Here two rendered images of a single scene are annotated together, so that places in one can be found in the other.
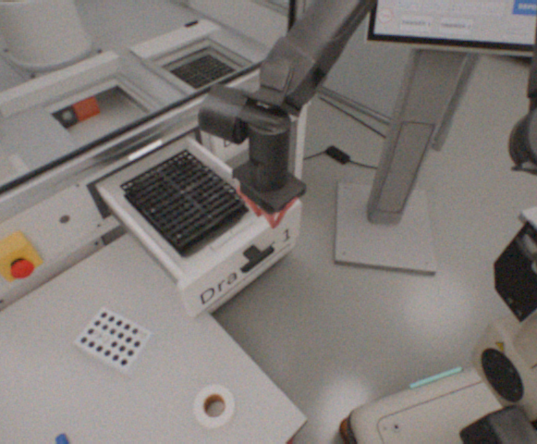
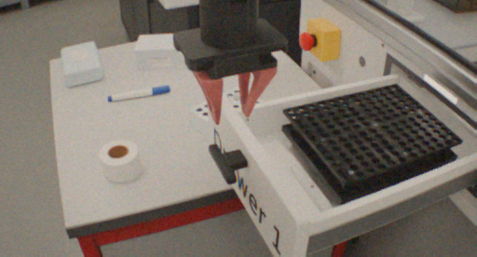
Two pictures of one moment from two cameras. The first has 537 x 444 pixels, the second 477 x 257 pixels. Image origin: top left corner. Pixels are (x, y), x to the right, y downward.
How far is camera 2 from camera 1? 0.74 m
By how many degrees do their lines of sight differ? 75
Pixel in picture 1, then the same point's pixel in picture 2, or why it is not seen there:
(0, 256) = (312, 21)
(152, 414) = (149, 133)
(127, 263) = not seen: hidden behind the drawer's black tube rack
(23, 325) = (280, 77)
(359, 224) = not seen: outside the picture
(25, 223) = (346, 30)
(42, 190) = (366, 18)
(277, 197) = (188, 35)
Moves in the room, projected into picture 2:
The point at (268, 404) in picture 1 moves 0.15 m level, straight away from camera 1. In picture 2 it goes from (99, 205) to (180, 234)
